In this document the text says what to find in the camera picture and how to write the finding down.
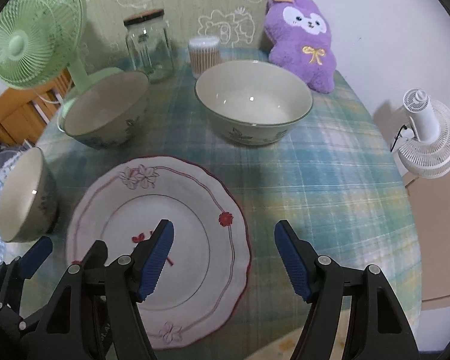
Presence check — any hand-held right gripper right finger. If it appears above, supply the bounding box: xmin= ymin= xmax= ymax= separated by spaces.
xmin=274 ymin=219 xmax=422 ymax=360

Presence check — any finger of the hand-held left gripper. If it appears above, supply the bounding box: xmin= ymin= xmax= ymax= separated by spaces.
xmin=0 ymin=235 xmax=54 ymax=294
xmin=0 ymin=293 xmax=41 ymax=340

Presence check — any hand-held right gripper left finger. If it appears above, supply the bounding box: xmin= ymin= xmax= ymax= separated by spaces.
xmin=26 ymin=219 xmax=175 ymax=360

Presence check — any white floral scalloped plate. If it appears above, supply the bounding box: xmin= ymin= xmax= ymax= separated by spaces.
xmin=65 ymin=155 xmax=253 ymax=350

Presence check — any small floral ceramic bowl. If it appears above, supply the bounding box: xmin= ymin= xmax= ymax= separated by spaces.
xmin=0 ymin=147 xmax=59 ymax=244

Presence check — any medium floral ceramic bowl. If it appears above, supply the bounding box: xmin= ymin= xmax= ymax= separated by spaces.
xmin=57 ymin=70 xmax=151 ymax=151

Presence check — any large floral ceramic bowl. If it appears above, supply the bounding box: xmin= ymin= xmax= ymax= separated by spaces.
xmin=194 ymin=60 xmax=314 ymax=148

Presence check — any plaid tablecloth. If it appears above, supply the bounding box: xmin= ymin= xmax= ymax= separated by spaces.
xmin=35 ymin=47 xmax=422 ymax=353

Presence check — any wooden chair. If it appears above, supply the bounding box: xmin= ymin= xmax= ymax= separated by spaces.
xmin=0 ymin=69 xmax=76 ymax=147

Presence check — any beige cabinet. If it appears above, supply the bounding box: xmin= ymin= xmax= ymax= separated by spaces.
xmin=372 ymin=101 xmax=450 ymax=310

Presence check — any white circulator fan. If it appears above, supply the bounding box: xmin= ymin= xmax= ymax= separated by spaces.
xmin=392 ymin=88 xmax=450 ymax=179

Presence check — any purple plush toy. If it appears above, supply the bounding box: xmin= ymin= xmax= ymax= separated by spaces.
xmin=263 ymin=0 xmax=338 ymax=94

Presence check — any cotton swab container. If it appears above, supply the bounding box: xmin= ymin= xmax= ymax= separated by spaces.
xmin=188 ymin=36 xmax=222 ymax=76

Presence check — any glass jar with lid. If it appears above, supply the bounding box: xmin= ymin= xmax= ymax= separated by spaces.
xmin=123 ymin=8 xmax=175 ymax=83

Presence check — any green desk fan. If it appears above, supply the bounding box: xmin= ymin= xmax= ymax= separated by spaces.
xmin=0 ymin=0 xmax=122 ymax=133

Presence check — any green doodle mat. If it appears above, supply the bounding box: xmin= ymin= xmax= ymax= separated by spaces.
xmin=77 ymin=0 xmax=286 ymax=72

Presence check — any white fan cable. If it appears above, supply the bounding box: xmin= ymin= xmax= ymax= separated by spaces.
xmin=39 ymin=90 xmax=66 ymax=105

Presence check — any black power cable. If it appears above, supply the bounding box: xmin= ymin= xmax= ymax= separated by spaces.
xmin=390 ymin=124 xmax=413 ymax=152

